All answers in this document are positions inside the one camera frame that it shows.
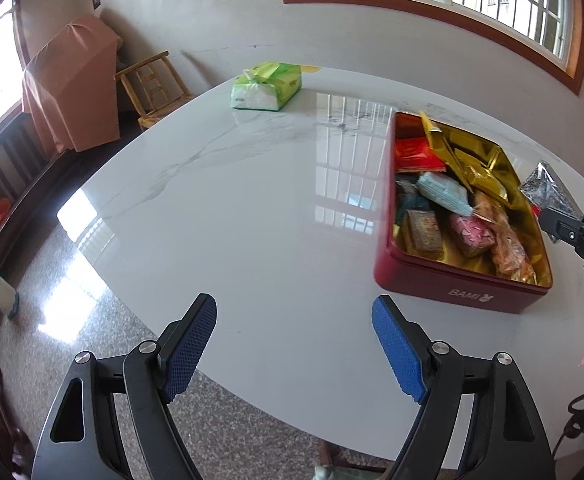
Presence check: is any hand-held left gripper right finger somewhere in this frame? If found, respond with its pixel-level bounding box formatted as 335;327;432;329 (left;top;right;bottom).
371;296;558;480

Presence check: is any silver patterned snack packet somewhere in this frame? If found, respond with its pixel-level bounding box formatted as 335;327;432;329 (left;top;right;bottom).
518;160;584;221

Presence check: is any red snack packet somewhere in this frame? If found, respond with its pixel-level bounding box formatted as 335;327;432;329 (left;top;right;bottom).
394;136;447;174

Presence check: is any light wooden chair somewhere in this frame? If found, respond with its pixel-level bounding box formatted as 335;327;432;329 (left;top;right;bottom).
114;51;195;132

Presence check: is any black strap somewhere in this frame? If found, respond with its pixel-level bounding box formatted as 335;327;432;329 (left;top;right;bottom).
554;390;584;456

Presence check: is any pink candy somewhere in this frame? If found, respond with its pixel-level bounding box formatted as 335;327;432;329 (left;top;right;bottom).
447;212;497;259

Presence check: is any clear fried twist packet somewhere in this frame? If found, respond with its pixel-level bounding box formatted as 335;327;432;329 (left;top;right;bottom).
472;192;537;285

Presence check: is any green tissue pack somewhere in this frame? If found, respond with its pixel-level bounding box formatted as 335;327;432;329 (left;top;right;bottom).
230;61;303;111

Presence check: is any red tin box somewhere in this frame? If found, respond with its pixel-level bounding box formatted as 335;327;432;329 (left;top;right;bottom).
373;110;555;315

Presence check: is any brown square snack packet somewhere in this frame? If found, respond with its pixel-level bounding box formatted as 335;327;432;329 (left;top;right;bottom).
403;209;445;261

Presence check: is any pink cloth covered furniture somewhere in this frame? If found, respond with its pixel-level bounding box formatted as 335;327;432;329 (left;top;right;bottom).
22;12;122;153

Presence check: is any dark wooden bench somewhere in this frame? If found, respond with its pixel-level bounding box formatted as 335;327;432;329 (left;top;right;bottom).
0;110;72;271

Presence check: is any blue two-tone snack packet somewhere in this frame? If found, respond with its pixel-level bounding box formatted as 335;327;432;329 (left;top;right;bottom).
416;171;474;217
395;178;433;226

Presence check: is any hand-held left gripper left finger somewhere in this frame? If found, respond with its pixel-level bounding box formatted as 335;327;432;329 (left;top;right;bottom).
32;292;219;480

